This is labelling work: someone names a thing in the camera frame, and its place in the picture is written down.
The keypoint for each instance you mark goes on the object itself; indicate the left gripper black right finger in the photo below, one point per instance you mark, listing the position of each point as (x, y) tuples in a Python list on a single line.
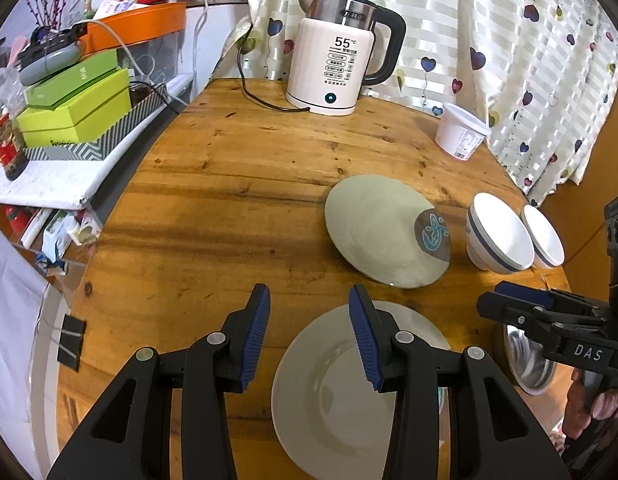
[(493, 434)]

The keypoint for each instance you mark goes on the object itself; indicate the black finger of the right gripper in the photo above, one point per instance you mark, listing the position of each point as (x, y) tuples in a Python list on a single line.
[(521, 292), (542, 323)]

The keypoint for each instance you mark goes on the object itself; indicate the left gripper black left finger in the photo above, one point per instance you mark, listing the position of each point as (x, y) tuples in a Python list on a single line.
[(125, 435)]

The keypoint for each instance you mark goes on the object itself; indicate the stainless steel bowl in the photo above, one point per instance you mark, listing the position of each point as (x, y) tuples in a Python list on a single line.
[(530, 370)]

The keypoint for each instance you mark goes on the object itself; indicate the small white bowl blue stripe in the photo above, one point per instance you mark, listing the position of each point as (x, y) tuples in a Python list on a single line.
[(548, 248)]

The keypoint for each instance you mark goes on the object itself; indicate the large white bowl blue stripe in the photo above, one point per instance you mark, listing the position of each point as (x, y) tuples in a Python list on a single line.
[(496, 239)]

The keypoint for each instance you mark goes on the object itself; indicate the grey plate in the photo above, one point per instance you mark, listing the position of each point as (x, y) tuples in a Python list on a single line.
[(388, 231), (328, 418)]

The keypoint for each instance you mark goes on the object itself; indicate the person's right hand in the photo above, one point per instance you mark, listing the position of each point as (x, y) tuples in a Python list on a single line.
[(579, 414)]

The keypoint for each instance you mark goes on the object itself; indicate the wooden cabinet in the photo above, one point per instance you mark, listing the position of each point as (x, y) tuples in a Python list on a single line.
[(577, 212)]

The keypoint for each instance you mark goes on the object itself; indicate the black binder clip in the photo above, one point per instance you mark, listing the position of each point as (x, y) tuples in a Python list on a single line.
[(68, 338)]

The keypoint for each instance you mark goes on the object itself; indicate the white plastic tub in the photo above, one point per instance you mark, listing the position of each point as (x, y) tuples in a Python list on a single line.
[(459, 132)]

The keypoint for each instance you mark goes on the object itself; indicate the heart pattern curtain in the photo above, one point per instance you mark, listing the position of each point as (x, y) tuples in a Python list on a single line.
[(543, 74)]

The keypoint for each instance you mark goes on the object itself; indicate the white side shelf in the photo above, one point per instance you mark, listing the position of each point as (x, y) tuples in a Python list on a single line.
[(67, 184)]

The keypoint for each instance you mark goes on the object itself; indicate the red label jar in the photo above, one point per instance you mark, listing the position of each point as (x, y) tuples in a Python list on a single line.
[(13, 158)]

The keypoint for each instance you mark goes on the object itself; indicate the white electric kettle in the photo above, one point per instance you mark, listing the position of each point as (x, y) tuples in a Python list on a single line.
[(332, 50)]

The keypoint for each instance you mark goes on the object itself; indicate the lime green gift box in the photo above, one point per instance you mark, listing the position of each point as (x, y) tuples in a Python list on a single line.
[(82, 118)]

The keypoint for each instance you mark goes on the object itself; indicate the chevron pattern tray box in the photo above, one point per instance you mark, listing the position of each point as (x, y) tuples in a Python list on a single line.
[(99, 149)]

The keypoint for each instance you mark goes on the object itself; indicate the dark green gift box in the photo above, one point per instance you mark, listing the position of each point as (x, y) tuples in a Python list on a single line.
[(61, 86)]

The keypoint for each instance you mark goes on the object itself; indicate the grey glasses case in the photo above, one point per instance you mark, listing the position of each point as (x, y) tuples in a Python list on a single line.
[(38, 62)]

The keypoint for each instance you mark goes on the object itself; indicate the orange lid storage box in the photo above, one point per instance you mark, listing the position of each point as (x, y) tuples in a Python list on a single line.
[(147, 40)]

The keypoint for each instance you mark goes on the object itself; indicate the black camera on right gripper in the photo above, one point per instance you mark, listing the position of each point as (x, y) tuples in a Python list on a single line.
[(611, 226)]

